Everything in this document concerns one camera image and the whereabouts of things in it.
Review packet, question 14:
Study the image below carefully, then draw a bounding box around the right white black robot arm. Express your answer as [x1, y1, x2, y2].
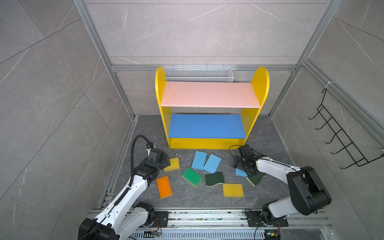
[234, 145, 332, 226]

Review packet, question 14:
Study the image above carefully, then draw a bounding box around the yellow shelf with coloured boards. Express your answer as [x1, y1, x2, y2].
[155, 67, 270, 150]

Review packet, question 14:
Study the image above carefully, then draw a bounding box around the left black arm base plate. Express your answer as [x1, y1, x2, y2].
[143, 211, 170, 228]

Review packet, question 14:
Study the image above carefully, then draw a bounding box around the light blue sponge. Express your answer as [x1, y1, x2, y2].
[235, 169, 248, 178]
[192, 151, 207, 170]
[203, 154, 222, 174]

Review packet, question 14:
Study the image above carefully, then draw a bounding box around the black wire hook rack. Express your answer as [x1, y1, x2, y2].
[308, 88, 384, 170]

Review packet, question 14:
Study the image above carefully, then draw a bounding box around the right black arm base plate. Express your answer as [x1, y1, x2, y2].
[244, 210, 289, 227]

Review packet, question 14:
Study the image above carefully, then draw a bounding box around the aluminium rail base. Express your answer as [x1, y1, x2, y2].
[129, 208, 338, 240]

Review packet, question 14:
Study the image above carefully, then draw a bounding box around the small yellow sponge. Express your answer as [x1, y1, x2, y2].
[164, 157, 180, 172]

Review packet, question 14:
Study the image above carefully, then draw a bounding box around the bright green yellow sponge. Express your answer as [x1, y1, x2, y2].
[182, 168, 203, 187]

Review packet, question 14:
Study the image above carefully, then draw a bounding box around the orange yellow sponge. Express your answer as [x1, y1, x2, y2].
[156, 176, 173, 199]

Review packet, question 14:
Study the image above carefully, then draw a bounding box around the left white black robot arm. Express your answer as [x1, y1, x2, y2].
[78, 148, 171, 240]

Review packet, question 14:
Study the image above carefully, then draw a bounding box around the large yellow sponge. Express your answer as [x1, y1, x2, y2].
[222, 184, 244, 198]

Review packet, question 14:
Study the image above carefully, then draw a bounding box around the left black corrugated cable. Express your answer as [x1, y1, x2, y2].
[128, 134, 151, 187]

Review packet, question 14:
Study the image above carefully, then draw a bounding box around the dark green wavy sponge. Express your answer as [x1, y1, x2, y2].
[205, 172, 225, 187]
[246, 172, 266, 187]

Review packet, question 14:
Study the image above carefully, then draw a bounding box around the right dark green wavy sponge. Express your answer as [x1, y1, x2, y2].
[246, 172, 266, 187]

